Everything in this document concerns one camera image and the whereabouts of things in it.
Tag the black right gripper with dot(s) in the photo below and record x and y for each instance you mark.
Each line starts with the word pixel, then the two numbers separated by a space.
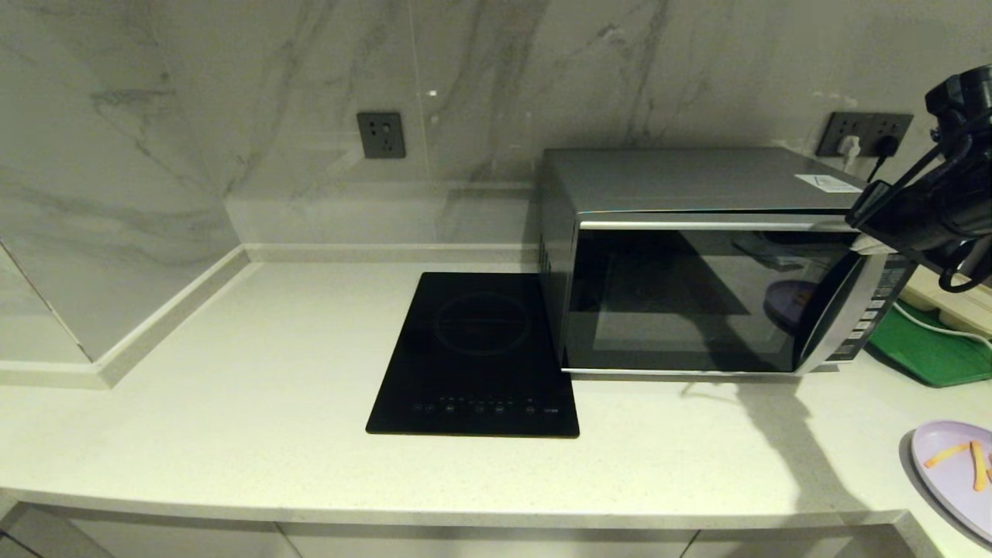
pixel 907 217

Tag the black glass microwave door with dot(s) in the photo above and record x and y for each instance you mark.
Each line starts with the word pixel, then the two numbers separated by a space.
pixel 697 302

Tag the orange french fry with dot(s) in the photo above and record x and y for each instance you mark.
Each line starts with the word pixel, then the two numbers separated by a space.
pixel 979 466
pixel 945 455

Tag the purple plate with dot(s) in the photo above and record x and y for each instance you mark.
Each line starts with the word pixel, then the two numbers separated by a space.
pixel 949 480

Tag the silver microwave oven body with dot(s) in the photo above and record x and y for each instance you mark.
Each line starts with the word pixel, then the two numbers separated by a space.
pixel 682 178

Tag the white sticker label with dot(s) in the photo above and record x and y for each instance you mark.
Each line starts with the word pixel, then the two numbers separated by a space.
pixel 829 184

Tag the beige power strip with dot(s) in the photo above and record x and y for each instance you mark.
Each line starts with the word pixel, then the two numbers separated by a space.
pixel 949 298

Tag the white plug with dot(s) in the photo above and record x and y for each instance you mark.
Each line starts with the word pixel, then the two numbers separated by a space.
pixel 849 149

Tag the green plastic tray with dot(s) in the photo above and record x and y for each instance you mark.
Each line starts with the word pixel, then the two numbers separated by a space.
pixel 922 356

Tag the black induction cooktop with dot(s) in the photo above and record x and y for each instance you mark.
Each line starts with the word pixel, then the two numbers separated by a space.
pixel 473 356

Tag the grey double wall socket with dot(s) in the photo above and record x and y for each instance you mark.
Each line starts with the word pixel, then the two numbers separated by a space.
pixel 860 124

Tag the grey single wall socket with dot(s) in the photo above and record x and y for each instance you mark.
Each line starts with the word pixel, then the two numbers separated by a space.
pixel 381 136

